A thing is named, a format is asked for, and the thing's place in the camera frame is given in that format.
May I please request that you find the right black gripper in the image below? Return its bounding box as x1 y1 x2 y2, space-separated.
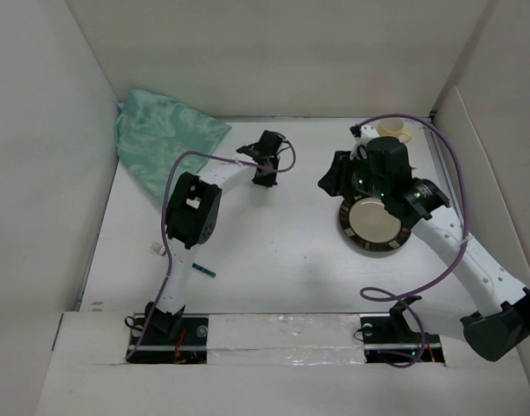
317 149 389 200

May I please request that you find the green patterned cloth napkin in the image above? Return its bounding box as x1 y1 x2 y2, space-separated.
114 89 231 205

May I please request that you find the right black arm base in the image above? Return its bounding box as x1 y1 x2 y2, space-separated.
352 302 445 367

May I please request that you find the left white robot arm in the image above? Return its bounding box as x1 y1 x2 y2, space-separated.
144 130 289 344

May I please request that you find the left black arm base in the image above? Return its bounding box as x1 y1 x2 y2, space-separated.
124 302 210 365

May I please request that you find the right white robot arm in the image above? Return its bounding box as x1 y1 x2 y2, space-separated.
318 137 530 362

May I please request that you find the dark rimmed cream plate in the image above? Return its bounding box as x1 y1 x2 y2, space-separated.
338 197 411 257

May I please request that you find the yellow cup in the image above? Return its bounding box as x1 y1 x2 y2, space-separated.
377 117 411 144

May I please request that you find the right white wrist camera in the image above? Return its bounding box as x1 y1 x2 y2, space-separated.
350 124 380 159

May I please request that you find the fork with teal handle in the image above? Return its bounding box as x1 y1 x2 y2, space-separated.
151 242 217 278

